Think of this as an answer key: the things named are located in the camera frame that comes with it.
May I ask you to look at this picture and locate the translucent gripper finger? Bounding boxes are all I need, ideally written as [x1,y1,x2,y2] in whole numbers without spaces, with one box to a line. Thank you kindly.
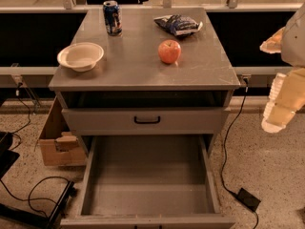
[259,28,284,53]
[261,68,305,134]

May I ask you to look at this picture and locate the grey drawer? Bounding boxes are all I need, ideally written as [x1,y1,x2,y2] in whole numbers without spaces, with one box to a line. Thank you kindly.
[61,135,234,229]
[62,108,230,135]

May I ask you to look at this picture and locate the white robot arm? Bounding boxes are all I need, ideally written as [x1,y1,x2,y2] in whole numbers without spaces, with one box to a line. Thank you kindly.
[259,4,305,134]

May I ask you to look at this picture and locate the grey top drawer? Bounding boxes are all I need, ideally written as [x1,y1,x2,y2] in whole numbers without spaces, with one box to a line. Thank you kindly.
[62,108,230,135]

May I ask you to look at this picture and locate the grey drawer cabinet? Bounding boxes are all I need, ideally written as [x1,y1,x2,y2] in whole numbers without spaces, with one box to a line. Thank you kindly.
[50,7,240,151]

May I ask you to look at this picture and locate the blue chip bag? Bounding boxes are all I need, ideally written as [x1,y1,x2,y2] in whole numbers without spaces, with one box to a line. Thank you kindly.
[153,14,203,37]

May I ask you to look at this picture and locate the red apple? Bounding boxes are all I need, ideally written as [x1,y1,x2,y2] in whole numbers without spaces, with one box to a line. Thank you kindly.
[158,40,181,64]

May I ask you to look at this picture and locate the black power adapter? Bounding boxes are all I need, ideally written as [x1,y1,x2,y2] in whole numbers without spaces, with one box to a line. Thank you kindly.
[236,188,261,212]

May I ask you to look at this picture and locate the blue soda can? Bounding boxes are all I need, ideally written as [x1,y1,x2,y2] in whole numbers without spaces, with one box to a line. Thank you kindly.
[103,0,122,36]

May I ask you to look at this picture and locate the white bowl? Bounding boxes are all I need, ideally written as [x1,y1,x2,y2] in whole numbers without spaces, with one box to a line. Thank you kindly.
[57,42,104,73]

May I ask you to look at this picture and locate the cardboard box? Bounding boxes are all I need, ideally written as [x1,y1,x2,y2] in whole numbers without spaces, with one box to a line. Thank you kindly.
[38,98,86,166]

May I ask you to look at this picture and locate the black stand base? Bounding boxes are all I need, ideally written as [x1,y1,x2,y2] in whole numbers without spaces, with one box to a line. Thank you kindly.
[0,132,76,229]

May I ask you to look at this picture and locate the black right power cable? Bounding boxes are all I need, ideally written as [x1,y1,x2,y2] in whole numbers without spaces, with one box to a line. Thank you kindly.
[219,85,260,229]

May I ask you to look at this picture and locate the metal railing frame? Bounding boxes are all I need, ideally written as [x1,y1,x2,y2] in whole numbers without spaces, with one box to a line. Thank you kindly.
[0,0,305,115]

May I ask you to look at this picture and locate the black left floor cable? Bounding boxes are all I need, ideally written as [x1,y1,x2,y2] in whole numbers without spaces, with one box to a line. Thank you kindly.
[0,83,71,229]

